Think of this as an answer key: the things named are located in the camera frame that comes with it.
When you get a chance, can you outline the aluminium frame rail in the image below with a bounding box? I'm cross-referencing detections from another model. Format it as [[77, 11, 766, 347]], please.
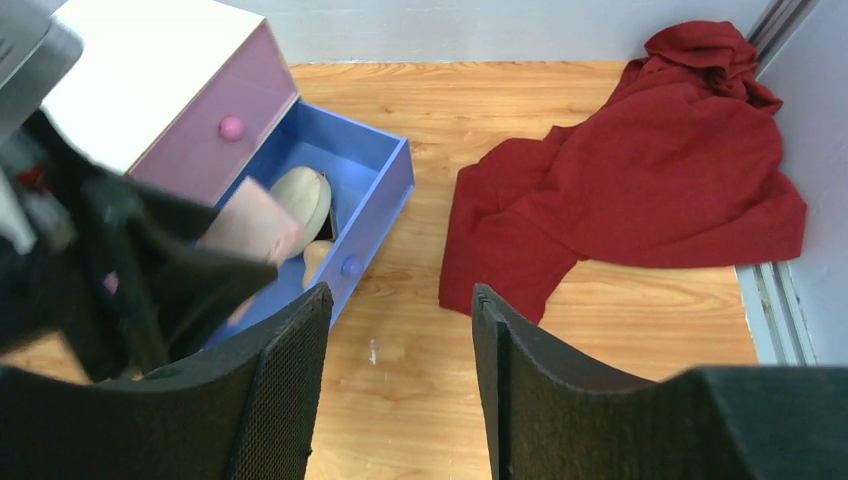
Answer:
[[735, 262, 817, 367]]

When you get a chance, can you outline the pink square pad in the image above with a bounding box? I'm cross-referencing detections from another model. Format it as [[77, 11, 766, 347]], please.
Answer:
[[196, 177, 303, 267]]

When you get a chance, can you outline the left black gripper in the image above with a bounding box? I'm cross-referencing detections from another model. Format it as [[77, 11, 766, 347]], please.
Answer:
[[1, 110, 277, 382]]

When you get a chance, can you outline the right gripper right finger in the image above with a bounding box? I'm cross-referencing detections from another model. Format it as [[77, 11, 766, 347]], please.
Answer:
[[472, 284, 847, 479]]

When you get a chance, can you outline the beige makeup sponge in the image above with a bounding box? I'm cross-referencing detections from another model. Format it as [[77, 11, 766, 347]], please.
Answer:
[[302, 240, 334, 289]]

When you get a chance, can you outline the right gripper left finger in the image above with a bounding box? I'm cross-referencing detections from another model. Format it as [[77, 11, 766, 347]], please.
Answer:
[[1, 283, 333, 479]]

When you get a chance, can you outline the white mini drawer cabinet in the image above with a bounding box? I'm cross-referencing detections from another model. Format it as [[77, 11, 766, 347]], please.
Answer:
[[44, 0, 268, 175]]

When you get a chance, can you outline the blue purple drawer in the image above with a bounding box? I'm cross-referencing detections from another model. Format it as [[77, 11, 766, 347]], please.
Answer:
[[236, 100, 415, 318]]

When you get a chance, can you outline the round beige powder puff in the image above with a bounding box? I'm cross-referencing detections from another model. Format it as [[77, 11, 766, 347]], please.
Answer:
[[270, 166, 332, 259]]

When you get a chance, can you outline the red cloth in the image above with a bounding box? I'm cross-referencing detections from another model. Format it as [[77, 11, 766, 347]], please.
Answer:
[[438, 21, 807, 322]]

